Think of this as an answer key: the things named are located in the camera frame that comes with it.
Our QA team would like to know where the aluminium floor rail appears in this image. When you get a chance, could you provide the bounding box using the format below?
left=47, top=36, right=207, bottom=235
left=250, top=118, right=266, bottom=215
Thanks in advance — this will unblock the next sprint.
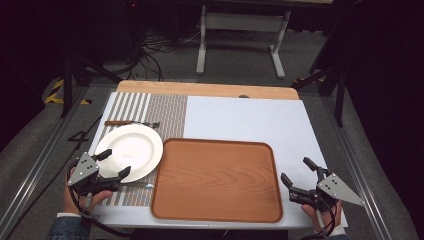
left=319, top=95, right=394, bottom=240
left=0, top=85, right=90, bottom=240

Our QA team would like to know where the white metal table frame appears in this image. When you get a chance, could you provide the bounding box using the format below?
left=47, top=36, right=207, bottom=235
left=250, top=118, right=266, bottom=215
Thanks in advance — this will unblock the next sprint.
left=195, top=3, right=292, bottom=80

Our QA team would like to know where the tangle of black floor cables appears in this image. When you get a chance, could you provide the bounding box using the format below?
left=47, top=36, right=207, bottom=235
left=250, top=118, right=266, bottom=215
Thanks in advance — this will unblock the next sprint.
left=113, top=28, right=201, bottom=83

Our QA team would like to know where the striped woven placemat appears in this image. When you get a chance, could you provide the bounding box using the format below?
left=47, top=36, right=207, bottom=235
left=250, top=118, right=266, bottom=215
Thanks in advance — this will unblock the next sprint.
left=96, top=92, right=188, bottom=208

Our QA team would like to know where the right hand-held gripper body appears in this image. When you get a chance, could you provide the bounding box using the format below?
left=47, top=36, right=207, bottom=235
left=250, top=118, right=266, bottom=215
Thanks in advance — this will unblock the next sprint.
left=288, top=166, right=365, bottom=213

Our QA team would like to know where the hand-held gripper cable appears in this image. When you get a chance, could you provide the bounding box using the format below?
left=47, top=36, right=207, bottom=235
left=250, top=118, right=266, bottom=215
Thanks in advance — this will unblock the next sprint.
left=66, top=159, right=133, bottom=238
left=299, top=198, right=338, bottom=240

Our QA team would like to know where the brown wooden tray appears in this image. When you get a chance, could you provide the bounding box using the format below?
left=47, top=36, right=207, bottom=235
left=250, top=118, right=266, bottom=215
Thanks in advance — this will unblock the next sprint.
left=150, top=137, right=284, bottom=224

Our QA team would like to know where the right hand-held gripper cable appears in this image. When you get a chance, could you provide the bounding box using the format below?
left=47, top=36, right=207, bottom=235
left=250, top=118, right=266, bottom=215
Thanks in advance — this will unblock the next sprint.
left=299, top=198, right=338, bottom=240

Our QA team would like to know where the white table cover sheet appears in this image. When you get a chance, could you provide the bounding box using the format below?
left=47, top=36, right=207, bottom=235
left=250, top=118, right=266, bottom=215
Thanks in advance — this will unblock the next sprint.
left=87, top=91, right=349, bottom=231

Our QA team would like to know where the left hand-held gripper cable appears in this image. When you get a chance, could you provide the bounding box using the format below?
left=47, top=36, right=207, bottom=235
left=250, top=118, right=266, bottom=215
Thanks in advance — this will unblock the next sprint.
left=66, top=159, right=133, bottom=238

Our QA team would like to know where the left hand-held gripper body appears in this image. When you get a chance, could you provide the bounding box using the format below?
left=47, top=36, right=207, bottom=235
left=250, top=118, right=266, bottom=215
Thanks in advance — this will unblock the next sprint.
left=67, top=152, right=122, bottom=198

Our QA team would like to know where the person's right hand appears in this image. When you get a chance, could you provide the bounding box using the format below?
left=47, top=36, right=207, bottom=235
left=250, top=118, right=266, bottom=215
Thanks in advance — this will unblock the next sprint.
left=300, top=199, right=344, bottom=233

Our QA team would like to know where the brown-handled knife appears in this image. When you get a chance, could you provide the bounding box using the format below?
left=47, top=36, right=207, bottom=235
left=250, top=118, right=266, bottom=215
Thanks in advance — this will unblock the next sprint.
left=104, top=119, right=161, bottom=129

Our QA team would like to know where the black floor tape mark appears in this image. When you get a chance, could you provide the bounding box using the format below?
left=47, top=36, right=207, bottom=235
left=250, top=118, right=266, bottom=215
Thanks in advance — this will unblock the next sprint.
left=67, top=130, right=90, bottom=152

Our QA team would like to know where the black tripod stand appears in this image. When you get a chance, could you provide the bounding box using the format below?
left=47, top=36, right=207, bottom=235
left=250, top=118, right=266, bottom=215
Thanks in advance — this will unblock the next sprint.
left=291, top=63, right=348, bottom=128
left=59, top=54, right=123, bottom=119

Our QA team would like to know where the person's dark clothing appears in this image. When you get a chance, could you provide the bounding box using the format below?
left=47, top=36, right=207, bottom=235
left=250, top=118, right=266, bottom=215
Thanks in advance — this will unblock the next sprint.
left=129, top=229, right=289, bottom=240

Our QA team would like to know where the yellow black hazard tape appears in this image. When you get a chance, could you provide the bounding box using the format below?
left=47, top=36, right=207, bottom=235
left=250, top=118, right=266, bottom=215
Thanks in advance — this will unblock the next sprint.
left=44, top=78, right=93, bottom=106

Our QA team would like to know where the person's left hand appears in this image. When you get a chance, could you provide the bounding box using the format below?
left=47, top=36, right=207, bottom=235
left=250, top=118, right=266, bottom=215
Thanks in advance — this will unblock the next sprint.
left=63, top=166, right=114, bottom=216

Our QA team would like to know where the white round plate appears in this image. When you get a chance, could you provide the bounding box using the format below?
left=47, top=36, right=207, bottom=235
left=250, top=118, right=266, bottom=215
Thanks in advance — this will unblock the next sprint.
left=94, top=123, right=164, bottom=184

